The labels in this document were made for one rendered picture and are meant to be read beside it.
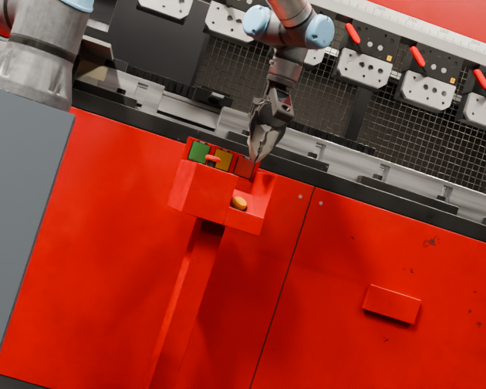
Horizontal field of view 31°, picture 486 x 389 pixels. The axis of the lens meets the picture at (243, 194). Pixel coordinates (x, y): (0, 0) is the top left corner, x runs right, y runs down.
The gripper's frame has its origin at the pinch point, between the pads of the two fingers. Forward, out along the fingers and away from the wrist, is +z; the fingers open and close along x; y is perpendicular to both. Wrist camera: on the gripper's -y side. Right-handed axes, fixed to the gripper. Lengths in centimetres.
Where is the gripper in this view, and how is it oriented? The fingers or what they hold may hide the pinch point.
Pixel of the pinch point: (256, 157)
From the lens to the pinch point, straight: 209.1
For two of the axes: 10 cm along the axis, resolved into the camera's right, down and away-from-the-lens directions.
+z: -3.3, 9.4, 0.7
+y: -2.8, -1.7, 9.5
